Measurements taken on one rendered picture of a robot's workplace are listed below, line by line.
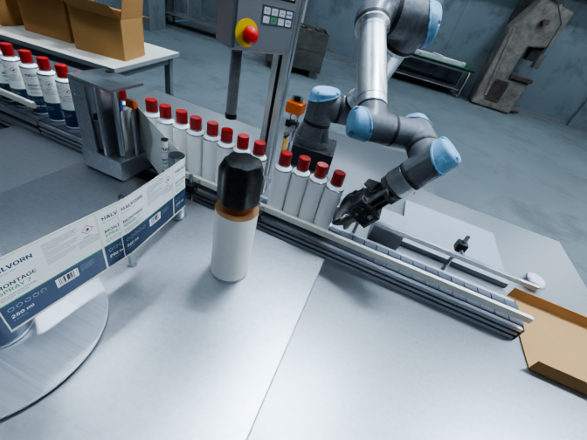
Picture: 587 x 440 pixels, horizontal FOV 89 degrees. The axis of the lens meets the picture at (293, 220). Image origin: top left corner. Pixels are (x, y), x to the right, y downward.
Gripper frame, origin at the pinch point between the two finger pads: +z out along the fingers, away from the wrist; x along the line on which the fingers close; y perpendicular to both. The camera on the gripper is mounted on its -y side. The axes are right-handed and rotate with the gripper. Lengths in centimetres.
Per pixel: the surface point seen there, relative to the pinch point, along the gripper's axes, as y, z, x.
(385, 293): 9.4, -1.2, 22.9
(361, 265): 5.9, 0.8, 13.7
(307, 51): -566, 136, -143
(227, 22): 0, -15, -55
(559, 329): -6, -27, 67
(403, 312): 13.3, -4.0, 27.8
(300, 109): -5.4, -11.6, -30.0
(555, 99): -1027, -175, 383
